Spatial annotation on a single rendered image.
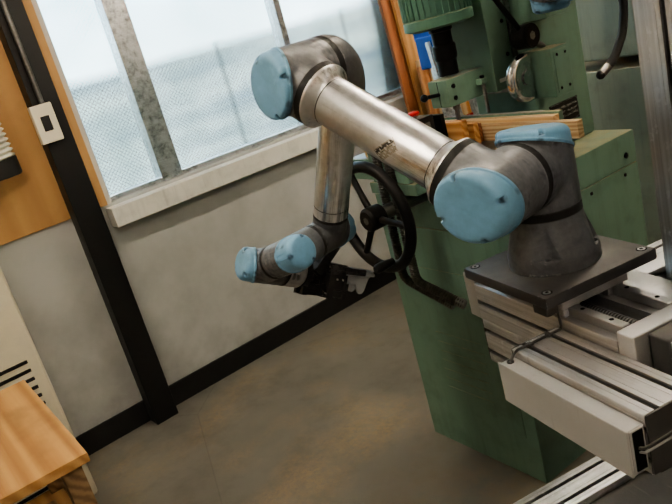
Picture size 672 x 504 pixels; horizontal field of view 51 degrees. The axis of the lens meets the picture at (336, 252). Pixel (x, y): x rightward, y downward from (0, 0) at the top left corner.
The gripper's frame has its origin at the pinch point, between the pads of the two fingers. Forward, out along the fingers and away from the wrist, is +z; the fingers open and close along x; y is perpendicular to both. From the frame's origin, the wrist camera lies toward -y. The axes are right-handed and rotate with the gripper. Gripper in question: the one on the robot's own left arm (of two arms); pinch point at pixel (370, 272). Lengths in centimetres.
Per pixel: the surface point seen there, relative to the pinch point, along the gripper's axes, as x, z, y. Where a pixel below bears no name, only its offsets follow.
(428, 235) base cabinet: -4.2, 20.5, -11.7
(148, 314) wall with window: -131, -2, 35
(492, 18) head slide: 6, 20, -68
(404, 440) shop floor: -29, 48, 52
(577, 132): 35, 23, -39
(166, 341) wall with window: -131, 7, 45
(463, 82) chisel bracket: 2, 18, -51
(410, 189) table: 4.9, 4.0, -21.4
